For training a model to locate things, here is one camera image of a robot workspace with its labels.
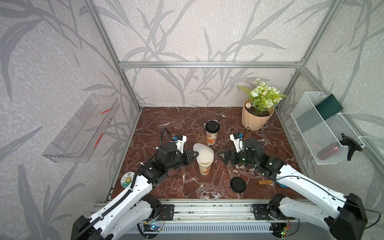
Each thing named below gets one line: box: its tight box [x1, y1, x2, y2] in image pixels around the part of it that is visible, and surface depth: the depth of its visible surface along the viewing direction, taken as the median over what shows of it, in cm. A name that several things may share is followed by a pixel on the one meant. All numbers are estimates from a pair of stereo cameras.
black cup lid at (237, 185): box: [230, 176, 246, 194], surface depth 83 cm
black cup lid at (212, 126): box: [205, 120, 220, 134], surface depth 88 cm
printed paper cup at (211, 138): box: [206, 130, 219, 146], surface depth 93 cm
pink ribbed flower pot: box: [241, 98, 275, 131], surface depth 101 cm
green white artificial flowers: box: [238, 78, 288, 116], surface depth 88 cm
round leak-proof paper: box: [192, 143, 215, 166], surface depth 77 cm
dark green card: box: [315, 93, 344, 121], surface depth 73 cm
